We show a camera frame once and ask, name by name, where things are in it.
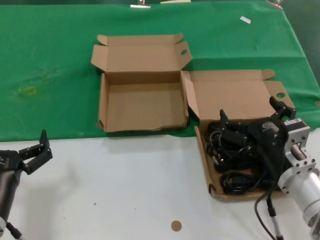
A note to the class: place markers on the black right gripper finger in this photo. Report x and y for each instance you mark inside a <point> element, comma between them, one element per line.
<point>285,111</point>
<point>233,135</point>

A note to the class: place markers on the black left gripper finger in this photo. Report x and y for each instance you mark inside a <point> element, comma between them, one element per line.
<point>41,155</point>

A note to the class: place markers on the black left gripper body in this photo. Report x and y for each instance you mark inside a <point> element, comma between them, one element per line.
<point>10,175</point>

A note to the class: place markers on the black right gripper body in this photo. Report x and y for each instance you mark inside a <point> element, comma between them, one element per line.
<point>270,135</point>

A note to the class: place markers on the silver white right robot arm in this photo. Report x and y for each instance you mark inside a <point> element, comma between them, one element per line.
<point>300,180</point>

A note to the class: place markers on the open cardboard box intact edge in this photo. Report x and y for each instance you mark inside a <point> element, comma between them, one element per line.
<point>232,100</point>

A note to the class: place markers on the open cardboard box torn edge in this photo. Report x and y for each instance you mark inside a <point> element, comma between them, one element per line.
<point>145,107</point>

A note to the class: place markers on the green table cloth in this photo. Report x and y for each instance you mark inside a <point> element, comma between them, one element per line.
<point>50,50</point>

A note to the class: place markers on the round brown cardboard disc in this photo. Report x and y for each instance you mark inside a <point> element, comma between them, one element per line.
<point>176,225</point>

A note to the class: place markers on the metal cloth clip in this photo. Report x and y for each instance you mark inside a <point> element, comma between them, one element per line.
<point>140,5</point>
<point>275,3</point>

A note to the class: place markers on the beige strip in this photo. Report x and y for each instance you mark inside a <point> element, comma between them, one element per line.
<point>175,1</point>

